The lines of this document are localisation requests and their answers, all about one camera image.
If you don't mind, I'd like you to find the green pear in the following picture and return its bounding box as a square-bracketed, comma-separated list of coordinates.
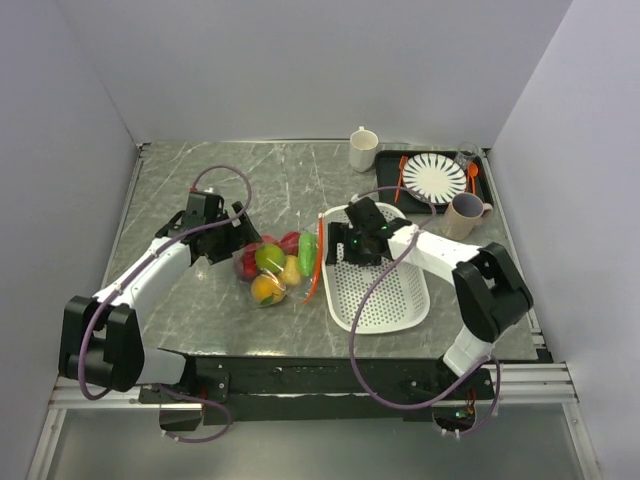
[254, 243, 286, 274]

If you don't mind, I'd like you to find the orange fruit with leaf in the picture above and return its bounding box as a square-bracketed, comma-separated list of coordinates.
[251, 274, 286, 307]

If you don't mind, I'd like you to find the yellow lemon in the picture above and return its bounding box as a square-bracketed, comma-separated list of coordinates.
[278, 255, 302, 287]

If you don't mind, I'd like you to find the white perforated basket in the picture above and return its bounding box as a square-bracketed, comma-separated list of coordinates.
[318, 201, 431, 335]

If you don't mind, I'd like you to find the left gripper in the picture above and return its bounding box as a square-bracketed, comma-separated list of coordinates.
[206, 201, 261, 264]

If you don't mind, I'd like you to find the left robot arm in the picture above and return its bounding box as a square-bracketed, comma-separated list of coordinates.
[58, 191, 261, 402]

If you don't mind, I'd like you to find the clear glass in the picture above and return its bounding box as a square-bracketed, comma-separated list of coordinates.
[454, 141, 479, 170]

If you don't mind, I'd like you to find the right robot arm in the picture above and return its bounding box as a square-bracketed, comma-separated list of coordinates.
[324, 196, 534, 398]

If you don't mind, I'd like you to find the clear zip top bag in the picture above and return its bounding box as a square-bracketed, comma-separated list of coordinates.
[233, 213, 325, 308]

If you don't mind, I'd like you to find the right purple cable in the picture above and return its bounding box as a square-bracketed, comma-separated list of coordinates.
[348, 185, 502, 437]

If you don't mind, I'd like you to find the black tray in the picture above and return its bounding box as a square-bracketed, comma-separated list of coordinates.
[374, 149, 495, 215]

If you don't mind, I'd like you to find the white mug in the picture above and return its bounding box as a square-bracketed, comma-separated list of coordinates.
[349, 126, 379, 173]

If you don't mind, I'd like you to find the orange fork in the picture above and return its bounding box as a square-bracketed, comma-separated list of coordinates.
[394, 155, 408, 204]

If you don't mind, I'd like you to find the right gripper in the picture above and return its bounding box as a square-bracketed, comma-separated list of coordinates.
[326, 222, 382, 267]

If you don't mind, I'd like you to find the beige mug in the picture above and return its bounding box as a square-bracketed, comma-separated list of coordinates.
[443, 192, 493, 241]

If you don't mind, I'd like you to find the red wrinkled fruit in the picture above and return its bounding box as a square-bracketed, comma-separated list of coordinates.
[278, 231, 300, 256]

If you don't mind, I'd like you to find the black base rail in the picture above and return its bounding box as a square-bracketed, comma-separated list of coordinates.
[139, 356, 497, 431]

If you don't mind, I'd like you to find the green bitter gourd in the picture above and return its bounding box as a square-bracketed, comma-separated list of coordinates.
[298, 232, 317, 277]

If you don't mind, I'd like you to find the striped white plate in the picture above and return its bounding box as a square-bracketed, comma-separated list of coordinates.
[402, 153, 467, 205]

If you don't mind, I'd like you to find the orange spoon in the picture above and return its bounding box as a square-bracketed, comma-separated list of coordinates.
[467, 162, 479, 195]

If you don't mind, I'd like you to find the red apple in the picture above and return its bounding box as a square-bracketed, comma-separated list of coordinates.
[241, 243, 262, 279]

